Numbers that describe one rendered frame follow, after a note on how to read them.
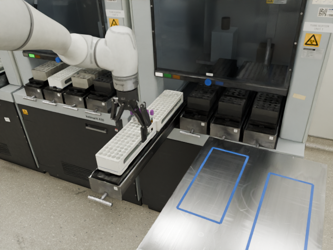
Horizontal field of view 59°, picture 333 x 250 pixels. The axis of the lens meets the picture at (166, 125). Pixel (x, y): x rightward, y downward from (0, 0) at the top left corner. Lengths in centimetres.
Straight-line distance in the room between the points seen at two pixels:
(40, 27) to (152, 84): 93
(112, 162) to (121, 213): 103
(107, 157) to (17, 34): 59
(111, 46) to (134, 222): 129
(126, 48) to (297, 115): 78
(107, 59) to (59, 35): 33
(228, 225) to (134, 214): 119
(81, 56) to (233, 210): 69
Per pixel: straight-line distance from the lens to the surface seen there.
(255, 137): 135
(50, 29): 68
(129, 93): 106
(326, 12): 123
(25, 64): 204
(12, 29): 58
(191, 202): 97
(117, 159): 105
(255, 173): 110
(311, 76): 130
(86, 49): 103
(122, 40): 98
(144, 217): 201
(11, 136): 240
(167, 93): 151
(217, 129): 137
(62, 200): 226
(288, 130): 141
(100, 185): 112
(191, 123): 140
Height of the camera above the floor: 154
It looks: 33 degrees down
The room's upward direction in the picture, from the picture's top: 2 degrees counter-clockwise
